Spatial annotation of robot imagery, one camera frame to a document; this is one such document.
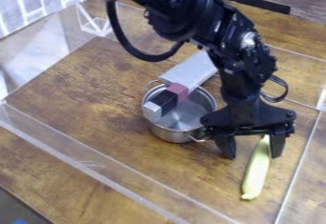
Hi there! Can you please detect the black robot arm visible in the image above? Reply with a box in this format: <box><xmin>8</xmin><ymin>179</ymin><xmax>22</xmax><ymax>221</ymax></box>
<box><xmin>106</xmin><ymin>0</ymin><xmax>297</xmax><ymax>159</ymax></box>

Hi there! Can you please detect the silver metal pot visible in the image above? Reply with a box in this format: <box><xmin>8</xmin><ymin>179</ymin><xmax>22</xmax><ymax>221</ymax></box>
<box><xmin>142</xmin><ymin>84</ymin><xmax>217</xmax><ymax>143</ymax></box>

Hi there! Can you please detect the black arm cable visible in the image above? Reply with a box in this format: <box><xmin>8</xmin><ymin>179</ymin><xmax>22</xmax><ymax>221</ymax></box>
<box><xmin>106</xmin><ymin>0</ymin><xmax>290</xmax><ymax>104</ymax></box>

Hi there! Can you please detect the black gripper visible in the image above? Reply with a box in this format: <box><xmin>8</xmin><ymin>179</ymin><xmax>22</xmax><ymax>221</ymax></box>
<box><xmin>201</xmin><ymin>99</ymin><xmax>297</xmax><ymax>159</ymax></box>

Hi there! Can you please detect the black strip on table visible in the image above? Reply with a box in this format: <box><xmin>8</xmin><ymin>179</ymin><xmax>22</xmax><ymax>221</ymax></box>
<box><xmin>225</xmin><ymin>0</ymin><xmax>292</xmax><ymax>14</ymax></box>

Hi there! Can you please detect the clear acrylic enclosure wall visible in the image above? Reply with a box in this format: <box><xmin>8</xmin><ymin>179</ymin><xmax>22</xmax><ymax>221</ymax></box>
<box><xmin>0</xmin><ymin>8</ymin><xmax>326</xmax><ymax>224</ymax></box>

